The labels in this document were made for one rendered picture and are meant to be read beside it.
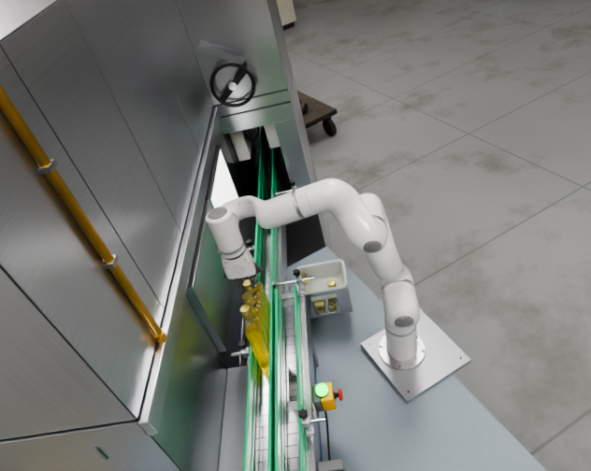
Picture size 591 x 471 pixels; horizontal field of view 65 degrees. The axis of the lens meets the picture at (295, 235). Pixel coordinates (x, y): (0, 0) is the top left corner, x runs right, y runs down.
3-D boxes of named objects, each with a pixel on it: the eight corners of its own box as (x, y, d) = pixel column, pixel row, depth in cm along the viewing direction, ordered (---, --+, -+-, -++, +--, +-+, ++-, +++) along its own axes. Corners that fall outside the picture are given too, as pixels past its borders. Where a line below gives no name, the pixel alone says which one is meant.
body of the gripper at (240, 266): (216, 259, 150) (227, 282, 157) (247, 253, 149) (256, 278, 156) (219, 244, 156) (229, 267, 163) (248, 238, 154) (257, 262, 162)
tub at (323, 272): (298, 279, 216) (295, 266, 210) (346, 271, 213) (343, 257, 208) (300, 307, 203) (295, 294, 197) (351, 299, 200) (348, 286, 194)
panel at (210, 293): (235, 203, 234) (213, 145, 213) (241, 202, 234) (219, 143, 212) (218, 352, 165) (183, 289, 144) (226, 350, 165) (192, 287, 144)
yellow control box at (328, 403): (316, 394, 170) (311, 384, 165) (336, 392, 169) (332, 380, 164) (317, 413, 165) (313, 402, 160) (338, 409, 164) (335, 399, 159)
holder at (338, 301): (291, 293, 221) (283, 271, 212) (348, 283, 218) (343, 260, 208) (292, 321, 208) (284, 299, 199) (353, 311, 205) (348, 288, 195)
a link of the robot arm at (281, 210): (295, 170, 145) (213, 202, 154) (294, 201, 133) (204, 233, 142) (308, 192, 150) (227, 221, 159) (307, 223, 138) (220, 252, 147)
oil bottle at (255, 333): (259, 351, 174) (242, 316, 161) (273, 349, 174) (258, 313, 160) (258, 364, 170) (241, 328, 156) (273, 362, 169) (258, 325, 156)
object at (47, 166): (158, 335, 121) (-22, 67, 75) (168, 333, 121) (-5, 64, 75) (155, 345, 119) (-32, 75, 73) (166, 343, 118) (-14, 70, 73)
